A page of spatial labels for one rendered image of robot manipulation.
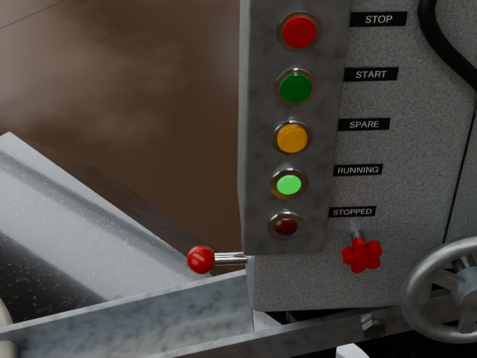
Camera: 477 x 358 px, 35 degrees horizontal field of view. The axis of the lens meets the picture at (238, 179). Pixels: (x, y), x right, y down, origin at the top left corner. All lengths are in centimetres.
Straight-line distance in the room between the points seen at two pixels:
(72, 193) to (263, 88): 91
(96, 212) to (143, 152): 153
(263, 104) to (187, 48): 303
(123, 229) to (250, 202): 72
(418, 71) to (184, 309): 53
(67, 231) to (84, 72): 216
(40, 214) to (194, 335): 53
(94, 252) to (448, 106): 82
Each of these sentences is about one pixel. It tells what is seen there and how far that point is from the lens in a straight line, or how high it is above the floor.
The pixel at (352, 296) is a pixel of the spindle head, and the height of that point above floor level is 113.
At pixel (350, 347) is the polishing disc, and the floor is 83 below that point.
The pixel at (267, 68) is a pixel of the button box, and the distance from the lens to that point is 62.
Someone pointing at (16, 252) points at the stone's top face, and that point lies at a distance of 139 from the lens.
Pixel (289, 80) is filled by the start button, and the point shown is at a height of 141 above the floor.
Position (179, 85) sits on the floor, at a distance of 337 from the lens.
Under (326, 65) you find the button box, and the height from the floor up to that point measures 142.
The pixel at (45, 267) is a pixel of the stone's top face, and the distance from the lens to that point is 135.
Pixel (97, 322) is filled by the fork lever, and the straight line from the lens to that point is 108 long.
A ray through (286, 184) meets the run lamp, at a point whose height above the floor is 130.
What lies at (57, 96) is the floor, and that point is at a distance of 336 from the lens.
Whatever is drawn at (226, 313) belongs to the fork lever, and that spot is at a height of 96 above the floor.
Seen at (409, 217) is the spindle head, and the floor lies 124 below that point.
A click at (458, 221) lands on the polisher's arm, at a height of 122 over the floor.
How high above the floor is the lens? 173
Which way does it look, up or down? 38 degrees down
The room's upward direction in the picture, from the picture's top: 1 degrees clockwise
